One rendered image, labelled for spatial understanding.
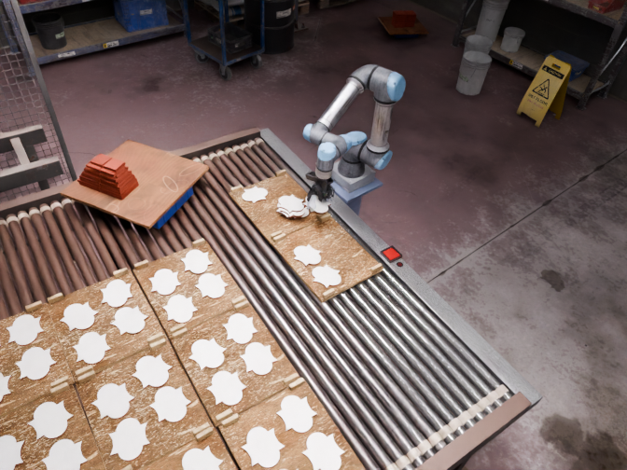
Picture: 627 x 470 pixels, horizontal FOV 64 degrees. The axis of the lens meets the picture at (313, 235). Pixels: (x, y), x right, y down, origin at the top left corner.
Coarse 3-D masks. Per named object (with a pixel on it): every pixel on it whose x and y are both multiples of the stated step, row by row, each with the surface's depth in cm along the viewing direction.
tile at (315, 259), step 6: (300, 246) 236; (294, 252) 233; (300, 252) 233; (306, 252) 233; (312, 252) 234; (318, 252) 234; (294, 258) 230; (300, 258) 230; (306, 258) 231; (312, 258) 231; (318, 258) 231; (306, 264) 228; (312, 264) 229
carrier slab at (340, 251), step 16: (320, 224) 249; (336, 224) 249; (288, 240) 240; (304, 240) 240; (320, 240) 241; (336, 240) 242; (352, 240) 242; (288, 256) 232; (336, 256) 234; (352, 256) 234; (368, 256) 235; (304, 272) 226; (352, 272) 228; (368, 272) 228; (320, 288) 220; (336, 288) 220
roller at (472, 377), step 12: (252, 144) 295; (264, 156) 288; (276, 168) 281; (372, 276) 231; (384, 288) 226; (396, 300) 222; (408, 312) 217; (420, 324) 213; (432, 336) 209; (444, 348) 205; (456, 360) 201; (468, 372) 197; (480, 384) 194; (492, 396) 190
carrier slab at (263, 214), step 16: (288, 176) 273; (240, 192) 262; (272, 192) 263; (288, 192) 264; (304, 192) 265; (240, 208) 255; (256, 208) 254; (272, 208) 255; (256, 224) 246; (272, 224) 247; (288, 224) 247; (304, 224) 248; (272, 240) 239
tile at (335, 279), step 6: (318, 270) 226; (324, 270) 226; (330, 270) 226; (336, 270) 226; (318, 276) 224; (324, 276) 224; (330, 276) 224; (336, 276) 224; (318, 282) 222; (324, 282) 221; (330, 282) 222; (336, 282) 222
